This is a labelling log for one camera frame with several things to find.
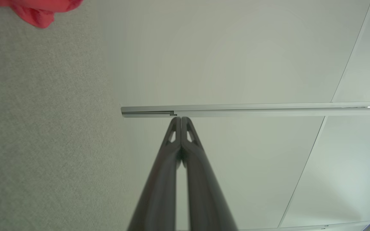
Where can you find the grey metal partition post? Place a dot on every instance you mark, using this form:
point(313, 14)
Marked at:
point(268, 109)

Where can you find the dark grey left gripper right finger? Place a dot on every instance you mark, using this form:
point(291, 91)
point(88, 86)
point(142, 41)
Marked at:
point(204, 192)

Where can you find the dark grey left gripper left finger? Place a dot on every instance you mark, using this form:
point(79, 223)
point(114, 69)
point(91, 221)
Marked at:
point(159, 186)

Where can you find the crumpled red white garment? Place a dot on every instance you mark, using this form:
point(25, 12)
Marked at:
point(37, 12)

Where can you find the grey fabric sofa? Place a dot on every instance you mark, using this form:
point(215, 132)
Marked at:
point(43, 128)

